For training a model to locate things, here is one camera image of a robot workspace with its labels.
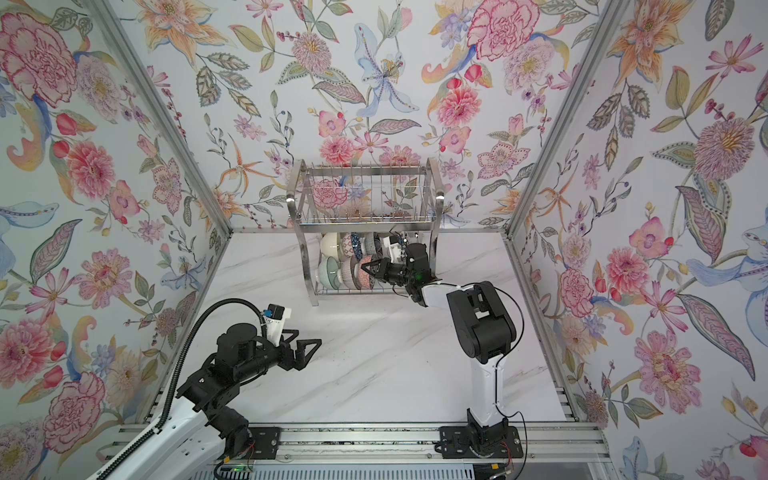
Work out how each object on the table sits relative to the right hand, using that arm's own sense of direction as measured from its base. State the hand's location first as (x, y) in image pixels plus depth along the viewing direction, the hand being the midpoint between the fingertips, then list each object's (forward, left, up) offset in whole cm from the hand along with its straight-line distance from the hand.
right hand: (362, 266), depth 92 cm
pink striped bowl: (-1, +5, -3) cm, 6 cm away
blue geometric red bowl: (+11, +5, -2) cm, 12 cm away
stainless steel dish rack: (+32, +8, -8) cm, 34 cm away
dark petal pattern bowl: (+11, -2, -2) cm, 11 cm away
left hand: (-26, +10, +1) cm, 28 cm away
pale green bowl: (0, +11, -4) cm, 11 cm away
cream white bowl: (+10, +12, -2) cm, 16 cm away
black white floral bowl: (-2, +1, -3) cm, 3 cm away
